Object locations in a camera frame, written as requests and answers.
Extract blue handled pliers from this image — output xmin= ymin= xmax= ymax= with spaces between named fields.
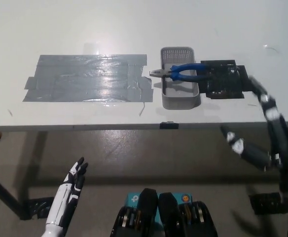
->
xmin=148 ymin=63 xmax=210 ymax=81

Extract black tape patch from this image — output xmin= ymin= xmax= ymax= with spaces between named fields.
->
xmin=198 ymin=59 xmax=252 ymax=100

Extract white and black left hand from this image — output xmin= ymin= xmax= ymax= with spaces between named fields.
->
xmin=45 ymin=157 xmax=89 ymax=229

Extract black robot torso teal tops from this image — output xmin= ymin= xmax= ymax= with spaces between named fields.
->
xmin=110 ymin=188 xmax=218 ymax=237

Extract black table leg with foot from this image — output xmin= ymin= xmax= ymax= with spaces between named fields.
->
xmin=249 ymin=192 xmax=288 ymax=215
xmin=0 ymin=167 xmax=53 ymax=220

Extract black right hand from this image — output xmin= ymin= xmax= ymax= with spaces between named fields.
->
xmin=219 ymin=75 xmax=288 ymax=213

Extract grey plastic basket container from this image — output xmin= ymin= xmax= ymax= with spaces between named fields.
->
xmin=160 ymin=46 xmax=201 ymax=110

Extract grey duct tape patch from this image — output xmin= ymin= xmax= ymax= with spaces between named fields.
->
xmin=22 ymin=53 xmax=154 ymax=103

